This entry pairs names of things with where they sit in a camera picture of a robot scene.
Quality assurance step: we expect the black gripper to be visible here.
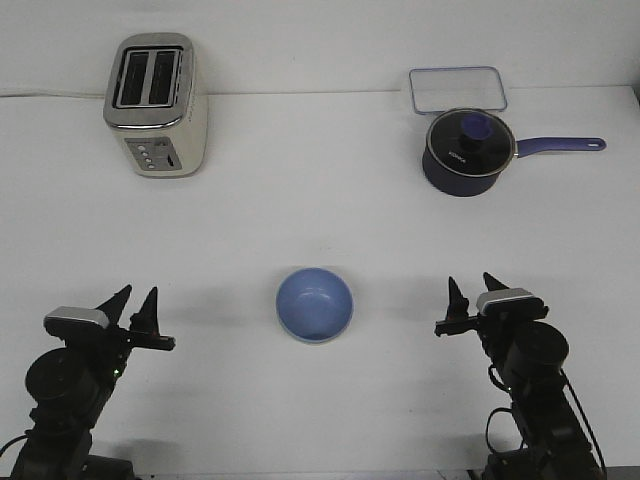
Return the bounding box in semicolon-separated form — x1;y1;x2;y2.
434;272;509;360
64;284;176;385

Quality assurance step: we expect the blue bowl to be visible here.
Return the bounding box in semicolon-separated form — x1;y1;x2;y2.
275;267;354;339

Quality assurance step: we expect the green bowl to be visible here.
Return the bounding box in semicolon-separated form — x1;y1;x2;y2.
292;335;339;346

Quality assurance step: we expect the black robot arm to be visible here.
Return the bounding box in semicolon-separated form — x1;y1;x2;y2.
435;273;608;479
10;286;175;479

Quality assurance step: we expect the dark blue saucepan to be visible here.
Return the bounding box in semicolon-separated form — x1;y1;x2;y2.
422;137;607;197

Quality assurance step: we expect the glass pot lid blue knob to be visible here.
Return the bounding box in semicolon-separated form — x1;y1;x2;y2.
426;108;516;178

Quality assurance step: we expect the clear blue-rimmed container lid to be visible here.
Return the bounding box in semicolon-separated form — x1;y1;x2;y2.
408;66;508;115

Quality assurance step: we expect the cream and steel toaster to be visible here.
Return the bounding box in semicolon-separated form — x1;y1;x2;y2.
103;32;209;178

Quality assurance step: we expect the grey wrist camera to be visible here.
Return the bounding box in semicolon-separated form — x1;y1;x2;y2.
43;306;110;342
476;288;549;319

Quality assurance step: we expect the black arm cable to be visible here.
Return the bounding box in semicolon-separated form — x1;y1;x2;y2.
484;364;606;471
0;432;31;461

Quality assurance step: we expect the white toaster power cable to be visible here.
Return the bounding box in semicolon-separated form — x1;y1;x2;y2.
0;88;108;99

